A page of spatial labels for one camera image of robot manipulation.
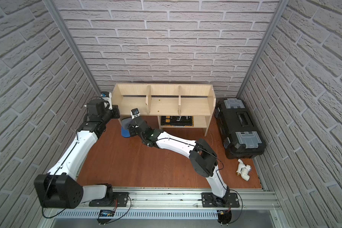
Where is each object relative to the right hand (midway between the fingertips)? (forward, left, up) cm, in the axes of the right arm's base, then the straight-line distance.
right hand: (134, 121), depth 82 cm
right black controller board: (-47, -46, -22) cm, 70 cm away
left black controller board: (-42, +15, -23) cm, 50 cm away
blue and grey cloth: (-6, +3, +5) cm, 8 cm away
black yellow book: (+3, -26, -6) cm, 27 cm away
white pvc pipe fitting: (-26, -63, -19) cm, 71 cm away
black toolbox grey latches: (-12, -61, -4) cm, 62 cm away
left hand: (+7, +12, +9) cm, 17 cm away
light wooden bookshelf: (+12, -24, +5) cm, 27 cm away
